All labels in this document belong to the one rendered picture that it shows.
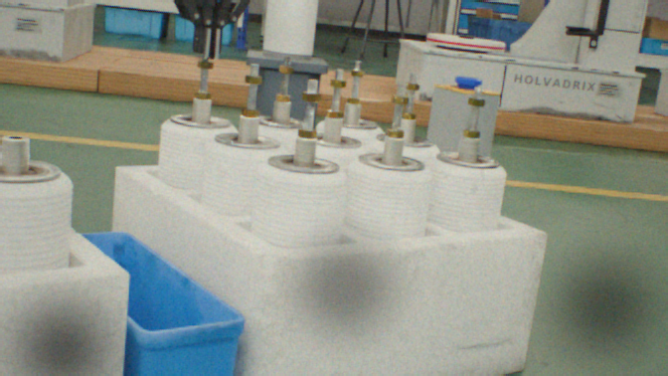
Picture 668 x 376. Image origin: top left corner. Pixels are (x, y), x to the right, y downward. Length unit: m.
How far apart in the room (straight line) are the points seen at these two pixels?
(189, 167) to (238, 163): 0.12
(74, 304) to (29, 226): 0.07
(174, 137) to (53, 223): 0.35
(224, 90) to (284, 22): 1.46
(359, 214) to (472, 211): 0.14
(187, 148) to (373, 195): 0.25
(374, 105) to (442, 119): 1.78
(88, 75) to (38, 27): 0.24
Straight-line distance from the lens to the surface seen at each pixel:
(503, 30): 5.59
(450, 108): 1.28
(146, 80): 3.05
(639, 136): 3.34
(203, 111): 1.09
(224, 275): 0.91
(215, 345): 0.83
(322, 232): 0.88
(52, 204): 0.75
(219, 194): 0.98
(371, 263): 0.89
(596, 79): 3.32
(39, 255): 0.76
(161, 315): 1.00
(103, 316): 0.77
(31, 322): 0.75
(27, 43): 3.19
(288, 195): 0.87
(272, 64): 1.56
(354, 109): 1.22
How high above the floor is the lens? 0.43
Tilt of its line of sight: 13 degrees down
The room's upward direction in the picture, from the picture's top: 7 degrees clockwise
